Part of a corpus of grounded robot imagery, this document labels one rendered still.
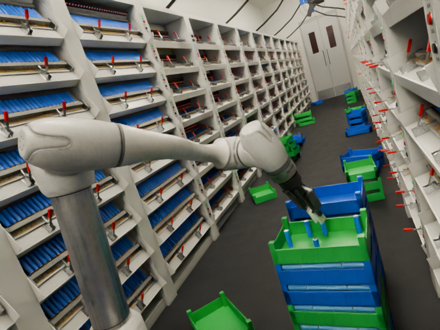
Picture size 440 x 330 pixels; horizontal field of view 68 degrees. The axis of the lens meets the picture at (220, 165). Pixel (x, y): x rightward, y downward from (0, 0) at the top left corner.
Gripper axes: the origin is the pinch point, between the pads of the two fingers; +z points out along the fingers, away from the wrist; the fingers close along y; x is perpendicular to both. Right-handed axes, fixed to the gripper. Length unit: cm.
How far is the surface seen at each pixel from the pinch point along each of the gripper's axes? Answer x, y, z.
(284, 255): -18.6, -1.1, -1.6
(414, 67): 36, 30, -27
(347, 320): -22.6, 11.3, 24.0
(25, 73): -20, -75, -98
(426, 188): 19.5, 27.8, 5.9
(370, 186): 82, -52, 81
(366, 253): -7.8, 20.4, 4.5
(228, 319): -42, -48, 35
